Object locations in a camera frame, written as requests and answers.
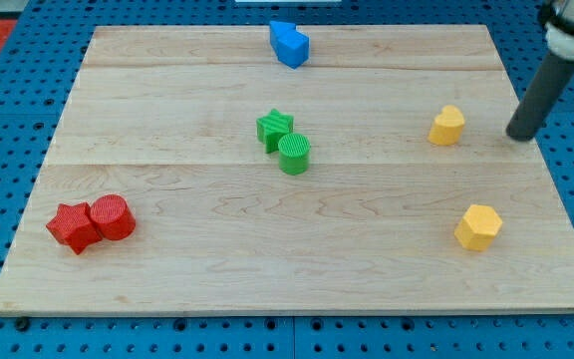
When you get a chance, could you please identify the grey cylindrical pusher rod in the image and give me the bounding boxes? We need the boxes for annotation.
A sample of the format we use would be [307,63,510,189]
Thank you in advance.
[505,23,574,142]

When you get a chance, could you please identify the yellow heart block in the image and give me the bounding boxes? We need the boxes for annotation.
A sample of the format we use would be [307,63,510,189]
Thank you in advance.
[428,105,465,146]

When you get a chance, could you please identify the yellow hexagon block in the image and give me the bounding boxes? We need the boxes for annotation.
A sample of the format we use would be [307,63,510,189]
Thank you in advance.
[453,204,503,251]

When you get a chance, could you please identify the blue cube block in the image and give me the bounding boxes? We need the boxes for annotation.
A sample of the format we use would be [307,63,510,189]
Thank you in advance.
[276,30,310,69]

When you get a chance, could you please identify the blue triangle block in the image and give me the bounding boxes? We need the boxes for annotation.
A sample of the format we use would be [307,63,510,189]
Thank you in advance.
[269,20,296,52]

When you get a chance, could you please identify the green cylinder block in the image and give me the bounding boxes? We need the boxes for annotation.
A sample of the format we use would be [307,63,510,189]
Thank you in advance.
[278,133,311,176]

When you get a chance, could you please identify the green star block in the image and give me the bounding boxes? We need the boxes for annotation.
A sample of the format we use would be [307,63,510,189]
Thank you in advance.
[256,109,294,154]

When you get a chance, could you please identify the wooden board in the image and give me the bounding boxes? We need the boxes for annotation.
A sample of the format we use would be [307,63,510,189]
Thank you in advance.
[0,25,574,317]

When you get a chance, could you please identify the red cylinder block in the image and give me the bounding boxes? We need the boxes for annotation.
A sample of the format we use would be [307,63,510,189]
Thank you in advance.
[90,194,137,240]

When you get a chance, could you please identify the red star block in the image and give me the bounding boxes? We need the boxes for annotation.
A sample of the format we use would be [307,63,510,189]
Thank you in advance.
[46,202,103,255]

